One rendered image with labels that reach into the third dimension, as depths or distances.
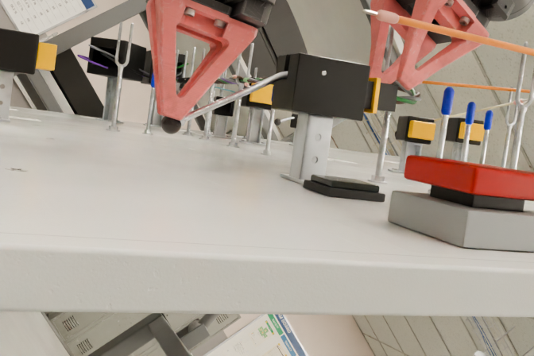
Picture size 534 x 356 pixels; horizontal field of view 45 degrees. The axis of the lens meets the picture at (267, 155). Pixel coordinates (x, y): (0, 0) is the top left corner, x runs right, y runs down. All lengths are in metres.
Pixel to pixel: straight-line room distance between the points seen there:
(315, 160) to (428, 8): 0.14
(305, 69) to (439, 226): 0.19
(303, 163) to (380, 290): 0.25
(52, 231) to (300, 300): 0.08
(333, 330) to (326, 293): 8.67
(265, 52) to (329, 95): 1.16
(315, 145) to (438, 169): 0.18
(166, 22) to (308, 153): 0.14
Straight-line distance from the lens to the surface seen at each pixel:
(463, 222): 0.28
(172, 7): 0.42
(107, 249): 0.18
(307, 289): 0.20
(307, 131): 0.46
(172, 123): 0.43
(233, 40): 0.43
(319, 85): 0.45
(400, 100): 0.51
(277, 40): 1.62
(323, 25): 1.95
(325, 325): 8.82
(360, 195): 0.41
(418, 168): 0.31
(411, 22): 0.35
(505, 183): 0.29
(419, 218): 0.30
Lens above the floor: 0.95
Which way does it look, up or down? 17 degrees up
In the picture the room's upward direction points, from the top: 58 degrees clockwise
